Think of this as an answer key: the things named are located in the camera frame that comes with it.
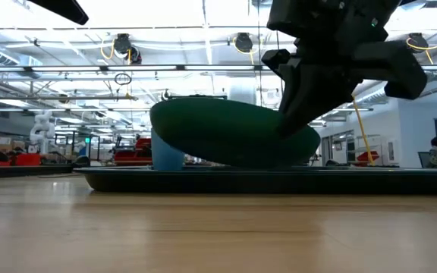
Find red tool cart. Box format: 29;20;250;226
114;137;153;167

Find hanging black cable loop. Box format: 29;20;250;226
113;72;134;86

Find red storage bin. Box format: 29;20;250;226
9;153;42;167
357;150;380;164

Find black ceiling cable reel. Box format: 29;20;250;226
128;45;143;65
112;33;134;55
234;32;254;54
407;32;429;53

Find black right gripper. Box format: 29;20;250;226
262;37;428;140

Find thin black hanging cable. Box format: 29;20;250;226
256;0;261;108

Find dark office chair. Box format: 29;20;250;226
417;151;432;169

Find yellow hanging cable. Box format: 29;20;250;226
351;94;376;167

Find blue plastic cup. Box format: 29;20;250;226
150;127;185;171

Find dark green plastic tray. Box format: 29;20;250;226
74;165;437;196

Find black metal rack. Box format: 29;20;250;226
54;130;101;165

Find green plastic plate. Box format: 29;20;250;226
149;97;322;170

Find black background gantry frame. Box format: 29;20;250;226
165;93;228;101

